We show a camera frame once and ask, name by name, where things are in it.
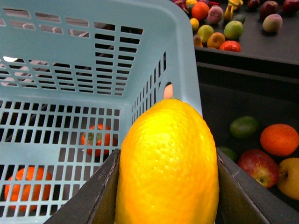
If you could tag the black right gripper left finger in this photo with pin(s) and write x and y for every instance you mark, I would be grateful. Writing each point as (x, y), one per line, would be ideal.
(95, 201)

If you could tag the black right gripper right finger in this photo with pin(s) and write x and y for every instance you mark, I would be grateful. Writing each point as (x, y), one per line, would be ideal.
(244, 201)

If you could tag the yellow lemon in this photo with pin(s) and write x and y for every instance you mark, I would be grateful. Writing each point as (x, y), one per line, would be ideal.
(168, 168)

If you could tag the light blue shopping basket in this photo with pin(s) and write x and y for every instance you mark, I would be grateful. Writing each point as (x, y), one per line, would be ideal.
(66, 65)

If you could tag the black front shelf tray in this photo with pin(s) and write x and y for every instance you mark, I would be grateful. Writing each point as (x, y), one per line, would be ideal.
(228, 93)

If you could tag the small red apple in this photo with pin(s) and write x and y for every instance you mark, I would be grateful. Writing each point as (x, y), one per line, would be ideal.
(260, 166)

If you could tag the green avocado centre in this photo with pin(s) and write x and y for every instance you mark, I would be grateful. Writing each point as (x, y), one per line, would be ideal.
(229, 153)

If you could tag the green avocado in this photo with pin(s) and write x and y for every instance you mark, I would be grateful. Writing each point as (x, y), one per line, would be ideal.
(229, 153)
(243, 127)

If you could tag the orange yellow apple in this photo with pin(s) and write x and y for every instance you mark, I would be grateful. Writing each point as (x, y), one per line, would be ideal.
(288, 181)

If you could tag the orange persimmon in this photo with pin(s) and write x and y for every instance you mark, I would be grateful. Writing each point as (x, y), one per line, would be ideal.
(98, 136)

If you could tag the small orange tangerine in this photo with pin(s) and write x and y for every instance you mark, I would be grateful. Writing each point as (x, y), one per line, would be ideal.
(279, 139)

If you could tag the green avocado rear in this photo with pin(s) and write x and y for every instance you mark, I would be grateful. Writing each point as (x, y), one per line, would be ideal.
(243, 127)

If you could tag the orange at left edge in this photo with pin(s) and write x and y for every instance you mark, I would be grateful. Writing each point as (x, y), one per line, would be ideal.
(28, 192)

